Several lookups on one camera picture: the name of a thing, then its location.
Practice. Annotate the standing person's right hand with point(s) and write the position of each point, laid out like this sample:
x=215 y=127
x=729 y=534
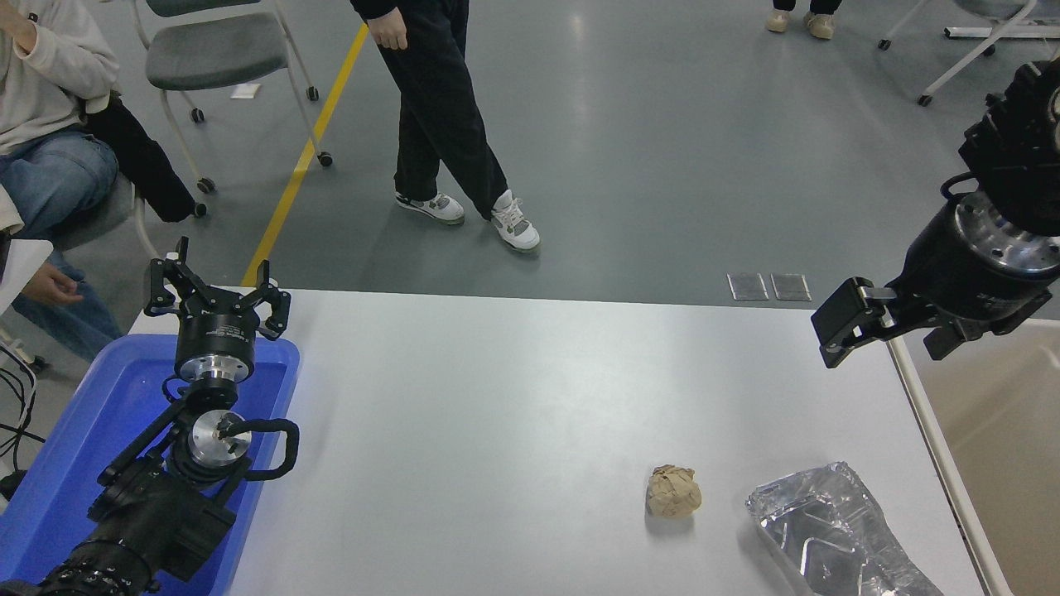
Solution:
x=387 y=31

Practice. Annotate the seated person's resting hand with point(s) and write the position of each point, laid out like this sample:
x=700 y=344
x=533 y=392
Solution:
x=51 y=285

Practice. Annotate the blue plastic tray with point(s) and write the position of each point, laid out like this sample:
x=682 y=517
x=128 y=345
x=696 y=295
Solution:
x=66 y=447

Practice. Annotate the seated person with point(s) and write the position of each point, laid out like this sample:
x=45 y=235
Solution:
x=50 y=99

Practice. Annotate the black garment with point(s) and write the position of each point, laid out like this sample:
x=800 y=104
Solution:
x=141 y=161

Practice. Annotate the large pale bin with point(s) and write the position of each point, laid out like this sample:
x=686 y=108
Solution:
x=1010 y=430

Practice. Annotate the white wheeled frame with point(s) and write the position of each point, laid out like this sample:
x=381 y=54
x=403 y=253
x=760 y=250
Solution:
x=977 y=37

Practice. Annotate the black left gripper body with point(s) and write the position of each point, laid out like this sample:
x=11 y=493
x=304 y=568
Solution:
x=217 y=331

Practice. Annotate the white paper sheet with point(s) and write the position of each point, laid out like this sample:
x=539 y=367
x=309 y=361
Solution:
x=245 y=91

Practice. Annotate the standing person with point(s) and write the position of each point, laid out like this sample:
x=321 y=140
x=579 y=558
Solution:
x=439 y=108

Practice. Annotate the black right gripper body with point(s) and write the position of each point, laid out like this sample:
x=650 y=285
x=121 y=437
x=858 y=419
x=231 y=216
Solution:
x=961 y=277

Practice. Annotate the seated person's chair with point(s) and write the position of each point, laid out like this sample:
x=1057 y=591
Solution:
x=95 y=217

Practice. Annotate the distant person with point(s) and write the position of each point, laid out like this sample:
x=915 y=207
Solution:
x=799 y=18

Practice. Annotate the seated person's raised hand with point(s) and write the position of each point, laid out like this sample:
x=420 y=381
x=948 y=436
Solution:
x=16 y=25

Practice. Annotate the metal floor plate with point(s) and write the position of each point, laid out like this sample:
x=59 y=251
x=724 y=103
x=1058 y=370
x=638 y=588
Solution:
x=748 y=286
x=791 y=286

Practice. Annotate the grey wheeled chair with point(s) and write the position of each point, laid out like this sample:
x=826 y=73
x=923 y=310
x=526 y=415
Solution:
x=211 y=54

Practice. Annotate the crumpled tan paper ball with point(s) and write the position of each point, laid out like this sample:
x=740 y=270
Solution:
x=672 y=492

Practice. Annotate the white board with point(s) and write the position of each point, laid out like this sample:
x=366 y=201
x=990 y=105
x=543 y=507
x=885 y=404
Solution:
x=23 y=265

